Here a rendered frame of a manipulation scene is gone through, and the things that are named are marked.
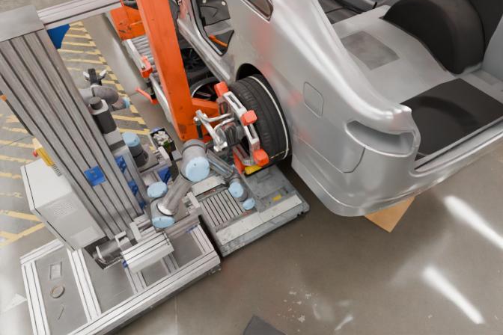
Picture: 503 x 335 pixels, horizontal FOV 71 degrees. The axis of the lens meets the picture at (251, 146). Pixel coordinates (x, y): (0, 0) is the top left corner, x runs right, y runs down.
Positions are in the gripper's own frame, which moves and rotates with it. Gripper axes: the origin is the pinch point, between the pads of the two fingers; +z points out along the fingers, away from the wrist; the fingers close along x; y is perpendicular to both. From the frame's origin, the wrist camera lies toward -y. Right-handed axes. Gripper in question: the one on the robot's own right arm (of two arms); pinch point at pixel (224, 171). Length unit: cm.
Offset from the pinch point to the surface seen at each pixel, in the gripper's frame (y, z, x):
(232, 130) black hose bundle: 15.5, 9.7, -21.0
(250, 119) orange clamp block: 19.8, 2.8, -33.8
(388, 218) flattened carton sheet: -121, -49, -78
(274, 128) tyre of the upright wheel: 4.2, -2.4, -42.8
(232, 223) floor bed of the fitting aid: -72, 14, 24
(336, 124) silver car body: 39, -56, -58
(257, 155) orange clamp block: -3.8, -3.6, -23.6
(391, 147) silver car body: 28, -79, -69
